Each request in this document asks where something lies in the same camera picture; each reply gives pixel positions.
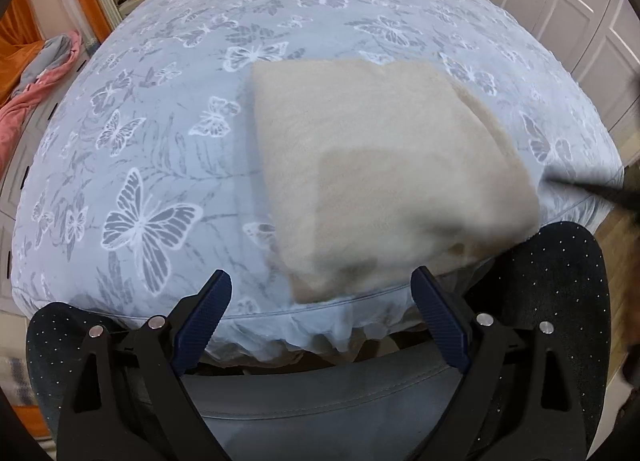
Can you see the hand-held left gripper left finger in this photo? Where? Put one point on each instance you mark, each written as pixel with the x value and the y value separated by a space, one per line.
pixel 200 326

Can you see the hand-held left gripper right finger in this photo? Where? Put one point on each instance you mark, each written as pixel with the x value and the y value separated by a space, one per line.
pixel 442 321

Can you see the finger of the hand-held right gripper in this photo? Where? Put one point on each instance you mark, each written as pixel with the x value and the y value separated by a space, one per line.
pixel 595 191

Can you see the cream sweater with black hearts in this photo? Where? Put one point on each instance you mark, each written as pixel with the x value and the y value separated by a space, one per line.
pixel 390 166

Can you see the grey fabric bed base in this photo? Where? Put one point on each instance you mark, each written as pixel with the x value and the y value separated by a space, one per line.
pixel 325 401

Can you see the white wardrobe doors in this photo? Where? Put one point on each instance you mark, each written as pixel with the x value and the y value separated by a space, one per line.
pixel 565 6

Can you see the bed with butterfly sheet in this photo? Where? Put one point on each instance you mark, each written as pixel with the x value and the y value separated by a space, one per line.
pixel 165 141

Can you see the pink blanket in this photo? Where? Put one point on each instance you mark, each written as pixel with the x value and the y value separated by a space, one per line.
pixel 27 106

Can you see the grey cloth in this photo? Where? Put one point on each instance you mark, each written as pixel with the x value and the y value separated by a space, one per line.
pixel 47 56

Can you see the white nightstand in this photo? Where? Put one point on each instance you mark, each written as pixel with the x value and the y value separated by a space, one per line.
pixel 135 3

